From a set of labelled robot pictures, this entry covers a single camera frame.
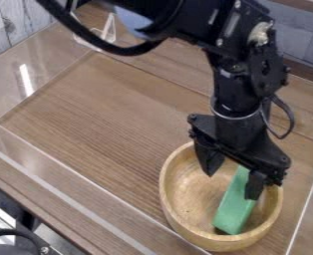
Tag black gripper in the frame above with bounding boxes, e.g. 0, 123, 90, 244
187, 114, 291, 200

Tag green rectangular block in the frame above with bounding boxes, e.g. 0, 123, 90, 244
211, 166, 255, 235

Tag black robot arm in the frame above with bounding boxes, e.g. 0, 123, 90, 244
36, 0, 291, 200

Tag wooden bowl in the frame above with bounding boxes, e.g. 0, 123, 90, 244
157, 142, 283, 252

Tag clear acrylic corner bracket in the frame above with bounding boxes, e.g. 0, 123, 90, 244
70, 12, 118, 53

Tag black metal table bracket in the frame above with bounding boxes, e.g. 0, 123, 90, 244
14, 222, 60, 255

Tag clear acrylic enclosure wall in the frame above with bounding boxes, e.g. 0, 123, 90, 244
0, 24, 313, 255

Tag black cable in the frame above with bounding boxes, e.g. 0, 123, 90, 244
0, 227, 44, 255

